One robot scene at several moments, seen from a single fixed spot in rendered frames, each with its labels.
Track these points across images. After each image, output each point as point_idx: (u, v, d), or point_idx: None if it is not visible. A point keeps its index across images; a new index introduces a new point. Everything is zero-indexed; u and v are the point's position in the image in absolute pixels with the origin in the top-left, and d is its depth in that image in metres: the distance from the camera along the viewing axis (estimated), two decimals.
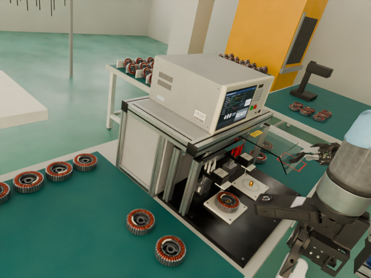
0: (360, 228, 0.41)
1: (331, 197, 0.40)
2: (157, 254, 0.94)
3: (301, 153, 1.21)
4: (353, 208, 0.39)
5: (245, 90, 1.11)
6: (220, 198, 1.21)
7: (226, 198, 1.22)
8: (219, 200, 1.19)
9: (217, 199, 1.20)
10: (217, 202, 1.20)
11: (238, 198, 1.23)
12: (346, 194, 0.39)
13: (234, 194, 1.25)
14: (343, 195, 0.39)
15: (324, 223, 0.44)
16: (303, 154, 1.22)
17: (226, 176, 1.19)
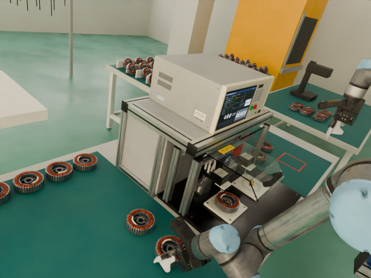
0: (199, 263, 0.81)
1: (193, 245, 0.79)
2: (157, 254, 0.94)
3: (278, 174, 1.02)
4: (197, 255, 0.78)
5: (245, 90, 1.11)
6: (220, 198, 1.21)
7: (226, 198, 1.22)
8: (219, 200, 1.19)
9: (217, 199, 1.20)
10: (217, 202, 1.20)
11: (238, 198, 1.23)
12: (197, 249, 0.77)
13: (234, 194, 1.25)
14: (196, 248, 0.78)
15: None
16: (280, 175, 1.03)
17: (226, 176, 1.19)
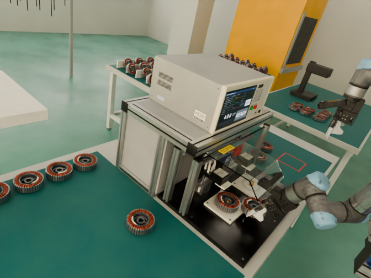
0: (292, 207, 1.05)
1: (289, 193, 1.02)
2: (247, 210, 1.16)
3: (278, 174, 1.02)
4: (293, 200, 1.02)
5: (245, 90, 1.11)
6: (223, 202, 1.19)
7: (224, 199, 1.22)
8: (226, 205, 1.17)
9: (223, 206, 1.17)
10: (223, 208, 1.17)
11: (232, 193, 1.25)
12: (294, 194, 1.01)
13: (226, 191, 1.26)
14: (293, 194, 1.01)
15: (281, 199, 1.07)
16: (280, 175, 1.03)
17: (226, 176, 1.19)
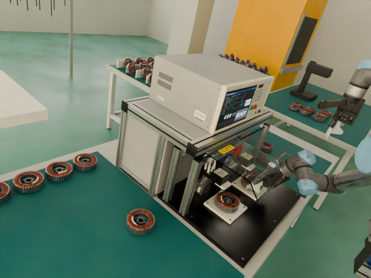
0: (284, 180, 1.25)
1: (282, 167, 1.23)
2: (245, 184, 1.36)
3: (278, 174, 1.02)
4: (285, 173, 1.22)
5: (245, 90, 1.11)
6: (223, 202, 1.19)
7: (224, 199, 1.22)
8: (226, 205, 1.17)
9: (223, 206, 1.17)
10: (223, 208, 1.17)
11: (232, 193, 1.25)
12: (286, 169, 1.21)
13: (226, 191, 1.26)
14: (285, 169, 1.21)
15: None
16: (280, 175, 1.03)
17: (226, 176, 1.19)
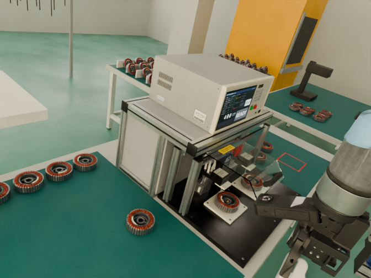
0: (360, 228, 0.41)
1: (331, 197, 0.40)
2: (245, 184, 1.36)
3: (278, 174, 1.02)
4: (353, 208, 0.39)
5: (245, 90, 1.11)
6: (223, 202, 1.19)
7: (224, 199, 1.22)
8: (226, 205, 1.17)
9: (223, 206, 1.17)
10: (223, 208, 1.17)
11: (232, 193, 1.25)
12: (346, 194, 0.39)
13: (226, 191, 1.26)
14: (343, 195, 0.39)
15: (324, 223, 0.44)
16: (280, 175, 1.03)
17: (226, 176, 1.19)
